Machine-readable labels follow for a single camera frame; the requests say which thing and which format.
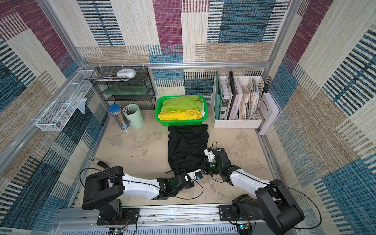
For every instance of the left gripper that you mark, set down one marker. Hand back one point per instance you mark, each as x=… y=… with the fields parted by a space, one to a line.
x=190 y=186

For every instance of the black shorts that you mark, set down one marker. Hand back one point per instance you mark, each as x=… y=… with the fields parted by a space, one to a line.
x=186 y=146

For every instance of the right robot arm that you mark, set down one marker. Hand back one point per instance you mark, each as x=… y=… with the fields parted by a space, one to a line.
x=270 y=201

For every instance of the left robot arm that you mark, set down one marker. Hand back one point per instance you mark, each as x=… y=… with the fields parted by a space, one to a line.
x=103 y=189

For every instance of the green plastic basket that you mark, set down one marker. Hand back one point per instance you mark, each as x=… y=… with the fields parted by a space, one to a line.
x=180 y=122

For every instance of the yellow folded cloth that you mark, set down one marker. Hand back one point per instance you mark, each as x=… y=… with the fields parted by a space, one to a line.
x=180 y=115

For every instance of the green folder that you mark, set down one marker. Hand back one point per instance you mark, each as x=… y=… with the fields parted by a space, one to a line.
x=218 y=95

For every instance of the grey marker pen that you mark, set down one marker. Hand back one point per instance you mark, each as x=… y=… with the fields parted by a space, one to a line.
x=99 y=163

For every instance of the white box with text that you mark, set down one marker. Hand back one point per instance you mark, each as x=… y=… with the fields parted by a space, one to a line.
x=268 y=111

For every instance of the mint green cup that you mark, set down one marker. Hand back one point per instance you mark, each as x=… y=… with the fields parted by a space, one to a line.
x=134 y=116

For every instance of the white file organizer box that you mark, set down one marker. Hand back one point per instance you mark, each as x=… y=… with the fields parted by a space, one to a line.
x=240 y=104

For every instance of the lime green folded cloth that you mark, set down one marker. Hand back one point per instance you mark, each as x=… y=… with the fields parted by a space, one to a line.
x=183 y=103

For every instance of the blue lid pencil jar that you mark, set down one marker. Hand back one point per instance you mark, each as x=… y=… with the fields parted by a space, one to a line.
x=116 y=112

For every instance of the white round object on shelf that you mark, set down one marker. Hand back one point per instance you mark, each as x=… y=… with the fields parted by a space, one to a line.
x=126 y=73

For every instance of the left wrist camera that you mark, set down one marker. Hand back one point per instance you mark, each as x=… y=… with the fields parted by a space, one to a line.
x=195 y=175

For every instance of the black wire shelf rack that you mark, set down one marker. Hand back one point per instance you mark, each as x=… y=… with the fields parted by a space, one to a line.
x=122 y=91

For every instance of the white wire wall basket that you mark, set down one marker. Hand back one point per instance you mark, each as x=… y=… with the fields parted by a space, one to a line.
x=69 y=100

